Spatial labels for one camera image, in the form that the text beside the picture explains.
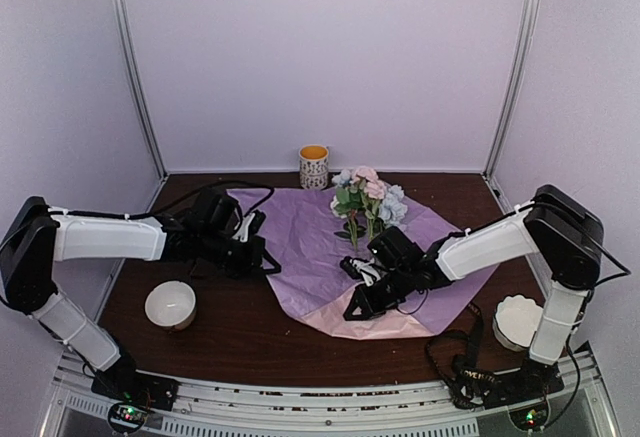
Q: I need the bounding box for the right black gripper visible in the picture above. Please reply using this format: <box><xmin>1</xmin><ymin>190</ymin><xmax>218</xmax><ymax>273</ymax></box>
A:
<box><xmin>345</xmin><ymin>265</ymin><xmax>415</xmax><ymax>320</ymax></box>

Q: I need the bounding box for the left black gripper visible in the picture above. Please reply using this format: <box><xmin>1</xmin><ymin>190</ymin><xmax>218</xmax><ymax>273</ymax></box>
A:
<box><xmin>199</xmin><ymin>228</ymin><xmax>280</xmax><ymax>280</ymax></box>

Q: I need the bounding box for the purple pink wrapping paper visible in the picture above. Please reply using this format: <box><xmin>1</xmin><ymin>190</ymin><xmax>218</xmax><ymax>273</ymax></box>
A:
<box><xmin>230</xmin><ymin>189</ymin><xmax>495</xmax><ymax>341</ymax></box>

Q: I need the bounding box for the white fake flower stem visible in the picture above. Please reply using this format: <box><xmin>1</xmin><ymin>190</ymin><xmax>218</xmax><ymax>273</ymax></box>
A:
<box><xmin>330</xmin><ymin>169</ymin><xmax>364</xmax><ymax>250</ymax></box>

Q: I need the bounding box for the black lettered ribbon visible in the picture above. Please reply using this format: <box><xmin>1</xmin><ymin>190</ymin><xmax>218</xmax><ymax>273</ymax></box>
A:
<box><xmin>424</xmin><ymin>302</ymin><xmax>499</xmax><ymax>410</ymax></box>

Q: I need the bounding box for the blue fake flower stem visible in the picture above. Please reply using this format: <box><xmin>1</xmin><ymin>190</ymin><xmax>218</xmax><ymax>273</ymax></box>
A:
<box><xmin>378</xmin><ymin>185</ymin><xmax>408</xmax><ymax>227</ymax></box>

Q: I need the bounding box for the pink fake flower stem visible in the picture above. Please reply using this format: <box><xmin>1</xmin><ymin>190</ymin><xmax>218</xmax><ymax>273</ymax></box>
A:
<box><xmin>351</xmin><ymin>166</ymin><xmax>381</xmax><ymax>215</ymax></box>

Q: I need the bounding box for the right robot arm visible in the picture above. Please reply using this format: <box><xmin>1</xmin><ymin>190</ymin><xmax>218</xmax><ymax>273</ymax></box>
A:
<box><xmin>340</xmin><ymin>184</ymin><xmax>631</xmax><ymax>409</ymax></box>

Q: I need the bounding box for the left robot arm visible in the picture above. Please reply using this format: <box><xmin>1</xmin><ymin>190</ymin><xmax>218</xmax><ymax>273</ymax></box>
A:
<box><xmin>1</xmin><ymin>183</ymin><xmax>282</xmax><ymax>410</ymax></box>

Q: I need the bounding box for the white round bowl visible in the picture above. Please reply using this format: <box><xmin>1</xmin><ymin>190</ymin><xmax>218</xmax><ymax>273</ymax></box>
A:
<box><xmin>144</xmin><ymin>281</ymin><xmax>197</xmax><ymax>332</ymax></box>

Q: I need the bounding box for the patterned mug orange inside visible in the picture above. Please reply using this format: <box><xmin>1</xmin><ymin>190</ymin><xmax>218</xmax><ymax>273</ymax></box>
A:
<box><xmin>299</xmin><ymin>145</ymin><xmax>329</xmax><ymax>190</ymax></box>

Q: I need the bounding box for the white scalloped bowl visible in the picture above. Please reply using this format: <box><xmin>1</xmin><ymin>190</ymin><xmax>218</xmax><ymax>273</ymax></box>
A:
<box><xmin>492</xmin><ymin>295</ymin><xmax>543</xmax><ymax>352</ymax></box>

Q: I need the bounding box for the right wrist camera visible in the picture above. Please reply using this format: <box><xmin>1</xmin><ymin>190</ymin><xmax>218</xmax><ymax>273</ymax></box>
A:
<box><xmin>339</xmin><ymin>256</ymin><xmax>388</xmax><ymax>287</ymax></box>

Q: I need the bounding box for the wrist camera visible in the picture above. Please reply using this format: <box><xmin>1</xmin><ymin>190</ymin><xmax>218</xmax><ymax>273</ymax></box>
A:
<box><xmin>339</xmin><ymin>256</ymin><xmax>388</xmax><ymax>287</ymax></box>
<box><xmin>232</xmin><ymin>210</ymin><xmax>266</xmax><ymax>243</ymax></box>

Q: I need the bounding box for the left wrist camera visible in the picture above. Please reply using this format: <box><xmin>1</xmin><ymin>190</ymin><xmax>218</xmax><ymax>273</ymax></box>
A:
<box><xmin>232</xmin><ymin>210</ymin><xmax>266</xmax><ymax>243</ymax></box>

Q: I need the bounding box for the front aluminium rail base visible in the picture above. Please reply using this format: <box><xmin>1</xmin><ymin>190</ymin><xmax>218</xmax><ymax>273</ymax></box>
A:
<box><xmin>42</xmin><ymin>349</ymin><xmax>614</xmax><ymax>437</ymax></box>

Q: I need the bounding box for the left aluminium frame post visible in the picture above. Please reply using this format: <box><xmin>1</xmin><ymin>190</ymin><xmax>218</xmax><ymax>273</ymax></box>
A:
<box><xmin>112</xmin><ymin>0</ymin><xmax>168</xmax><ymax>180</ymax></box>

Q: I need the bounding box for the aluminium frame post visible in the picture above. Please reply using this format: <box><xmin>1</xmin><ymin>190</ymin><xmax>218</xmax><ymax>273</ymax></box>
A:
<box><xmin>483</xmin><ymin>0</ymin><xmax>541</xmax><ymax>181</ymax></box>
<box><xmin>112</xmin><ymin>0</ymin><xmax>168</xmax><ymax>180</ymax></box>

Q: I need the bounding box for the right aluminium frame post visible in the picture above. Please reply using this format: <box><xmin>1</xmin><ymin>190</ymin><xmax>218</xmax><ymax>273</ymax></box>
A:
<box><xmin>483</xmin><ymin>0</ymin><xmax>541</xmax><ymax>181</ymax></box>

